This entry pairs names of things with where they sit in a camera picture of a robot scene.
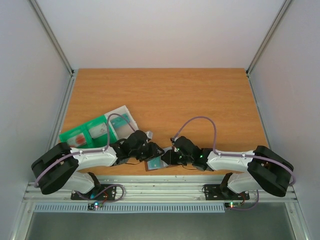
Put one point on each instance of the right aluminium frame post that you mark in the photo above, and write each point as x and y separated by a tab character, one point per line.
269	34

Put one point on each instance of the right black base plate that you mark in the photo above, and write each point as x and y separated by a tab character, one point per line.
214	192

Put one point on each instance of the left small circuit board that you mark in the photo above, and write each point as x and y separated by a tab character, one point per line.
94	206

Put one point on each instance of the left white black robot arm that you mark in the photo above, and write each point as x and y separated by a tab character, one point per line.
59	168

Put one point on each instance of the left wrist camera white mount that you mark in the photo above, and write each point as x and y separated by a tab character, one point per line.
149	134

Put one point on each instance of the right small circuit board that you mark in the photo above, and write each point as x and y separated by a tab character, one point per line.
232	204

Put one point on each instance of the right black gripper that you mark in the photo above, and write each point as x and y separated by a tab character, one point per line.
172	156

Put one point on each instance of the brown leather card holder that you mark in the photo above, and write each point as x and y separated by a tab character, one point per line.
165	165

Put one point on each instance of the aluminium frame post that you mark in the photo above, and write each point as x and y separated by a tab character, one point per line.
269	34
47	28

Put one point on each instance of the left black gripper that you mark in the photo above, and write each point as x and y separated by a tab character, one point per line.
153	152

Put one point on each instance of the teal card in white tray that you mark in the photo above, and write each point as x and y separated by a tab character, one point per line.
118	122

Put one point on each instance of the left aluminium frame post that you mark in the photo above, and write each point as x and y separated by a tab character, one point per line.
47	28

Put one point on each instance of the red patterned card in tray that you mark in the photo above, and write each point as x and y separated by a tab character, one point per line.
77	140

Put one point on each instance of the grey card in green tray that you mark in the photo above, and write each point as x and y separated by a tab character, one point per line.
98	130

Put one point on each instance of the green plastic organizer tray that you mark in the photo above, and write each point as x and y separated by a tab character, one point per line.
83	128

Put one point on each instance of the slotted grey cable duct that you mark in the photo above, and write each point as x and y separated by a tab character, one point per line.
128	208

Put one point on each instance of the small circuit board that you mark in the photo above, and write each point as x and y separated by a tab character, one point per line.
232	204
94	206

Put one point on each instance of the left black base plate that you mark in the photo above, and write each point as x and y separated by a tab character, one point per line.
104	192

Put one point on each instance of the aluminium front rail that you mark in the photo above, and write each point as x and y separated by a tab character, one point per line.
156	189

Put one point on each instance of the white translucent tray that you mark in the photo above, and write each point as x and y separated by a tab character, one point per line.
129	128

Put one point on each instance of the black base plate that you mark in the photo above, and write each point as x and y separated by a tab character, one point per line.
104	192
214	192

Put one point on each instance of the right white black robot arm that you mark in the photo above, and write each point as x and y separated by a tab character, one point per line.
259	169

